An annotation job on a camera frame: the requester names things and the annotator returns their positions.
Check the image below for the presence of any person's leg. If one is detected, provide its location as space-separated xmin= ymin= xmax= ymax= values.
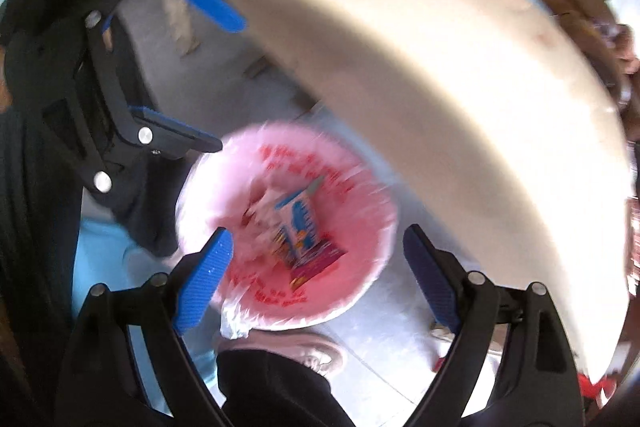
xmin=217 ymin=349 xmax=351 ymax=427

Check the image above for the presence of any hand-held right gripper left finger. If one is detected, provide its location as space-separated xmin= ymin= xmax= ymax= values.
xmin=54 ymin=228 xmax=235 ymax=427

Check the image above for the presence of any red chair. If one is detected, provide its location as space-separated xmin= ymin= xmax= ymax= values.
xmin=577 ymin=372 xmax=621 ymax=408

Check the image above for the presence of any blue and white box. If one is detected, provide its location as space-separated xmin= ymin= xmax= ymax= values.
xmin=275 ymin=189 xmax=323 ymax=263

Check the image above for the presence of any white tissue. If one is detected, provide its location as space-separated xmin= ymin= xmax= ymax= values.
xmin=247 ymin=179 xmax=283 ymax=233

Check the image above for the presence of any white and orange box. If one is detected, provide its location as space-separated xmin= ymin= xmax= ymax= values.
xmin=287 ymin=237 xmax=348 ymax=293

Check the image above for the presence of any pink lined trash bin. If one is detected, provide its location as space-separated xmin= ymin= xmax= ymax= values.
xmin=175 ymin=122 xmax=401 ymax=333

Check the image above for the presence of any light blue cloth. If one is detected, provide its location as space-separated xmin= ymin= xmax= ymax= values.
xmin=72 ymin=219 xmax=216 ymax=408

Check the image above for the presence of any person's pink shoe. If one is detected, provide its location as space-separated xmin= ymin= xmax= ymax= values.
xmin=215 ymin=332 xmax=346 ymax=378

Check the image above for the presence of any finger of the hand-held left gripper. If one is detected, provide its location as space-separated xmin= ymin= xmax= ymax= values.
xmin=85 ymin=0 xmax=247 ymax=48
xmin=75 ymin=102 xmax=223 ymax=195

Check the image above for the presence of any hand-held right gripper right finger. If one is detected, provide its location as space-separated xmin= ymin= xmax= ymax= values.
xmin=403 ymin=224 xmax=586 ymax=427

